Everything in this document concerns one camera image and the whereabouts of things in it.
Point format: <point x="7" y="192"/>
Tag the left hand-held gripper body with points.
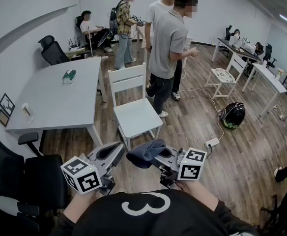
<point x="84" y="181"/>

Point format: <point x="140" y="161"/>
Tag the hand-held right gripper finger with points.
<point x="166" y="162"/>
<point x="175" y="153"/>

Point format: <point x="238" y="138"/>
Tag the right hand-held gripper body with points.
<point x="191" y="172"/>

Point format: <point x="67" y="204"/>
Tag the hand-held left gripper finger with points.
<point x="117" y="156"/>
<point x="98" y="151"/>

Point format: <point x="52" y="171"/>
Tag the dark blue wiping cloth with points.
<point x="143" y="154"/>

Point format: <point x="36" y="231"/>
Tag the white wooden chair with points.
<point x="136" y="114"/>
<point x="228" y="75"/>

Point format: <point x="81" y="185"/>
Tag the person's right forearm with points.
<point x="200" y="193"/>

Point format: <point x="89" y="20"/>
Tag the person's left forearm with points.
<point x="77" y="208"/>

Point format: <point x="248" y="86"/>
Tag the white power strip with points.
<point x="212" y="142"/>

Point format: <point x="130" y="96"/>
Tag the person's black printed shirt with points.
<point x="158" y="220"/>

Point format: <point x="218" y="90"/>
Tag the grey rectangular table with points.
<point x="60" y="99"/>

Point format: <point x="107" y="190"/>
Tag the black green helmet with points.
<point x="234" y="114"/>

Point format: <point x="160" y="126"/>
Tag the green white tissue packet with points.
<point x="69" y="76"/>

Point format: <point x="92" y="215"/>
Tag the clear drinking glass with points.
<point x="28" y="109"/>

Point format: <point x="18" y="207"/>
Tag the patterned seat cushion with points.
<point x="223" y="74"/>

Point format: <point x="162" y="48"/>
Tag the low brown cabinet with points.
<point x="77" y="54"/>

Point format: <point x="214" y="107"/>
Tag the black framed deer picture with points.
<point x="6" y="104"/>

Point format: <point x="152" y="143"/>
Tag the white router black antennas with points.
<point x="74" y="45"/>

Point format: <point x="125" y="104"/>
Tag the white stand pole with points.
<point x="90" y="40"/>

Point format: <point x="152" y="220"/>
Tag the white long desk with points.
<point x="268" y="77"/>

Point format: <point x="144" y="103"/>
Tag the light wooden table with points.
<point x="141" y="33"/>

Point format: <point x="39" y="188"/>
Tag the white laptop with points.
<point x="234" y="42"/>

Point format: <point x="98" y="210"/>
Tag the white printer box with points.
<point x="248" y="47"/>

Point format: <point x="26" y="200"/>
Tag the small vase with flower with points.
<point x="279" y="74"/>

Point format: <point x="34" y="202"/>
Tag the black backpack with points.
<point x="113" y="16"/>

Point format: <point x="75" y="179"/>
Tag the black handheld device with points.
<point x="138" y="20"/>

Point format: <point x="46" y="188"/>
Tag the brown picture frame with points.
<point x="3" y="118"/>

